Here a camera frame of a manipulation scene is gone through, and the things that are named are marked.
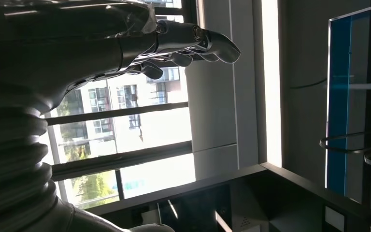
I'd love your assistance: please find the dark window frame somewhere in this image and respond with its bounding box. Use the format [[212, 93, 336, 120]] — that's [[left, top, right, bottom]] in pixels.
[[40, 0, 199, 212]]

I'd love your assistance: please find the black inbound scanning machine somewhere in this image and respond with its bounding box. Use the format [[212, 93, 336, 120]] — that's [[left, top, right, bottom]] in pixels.
[[89, 1, 371, 232]]

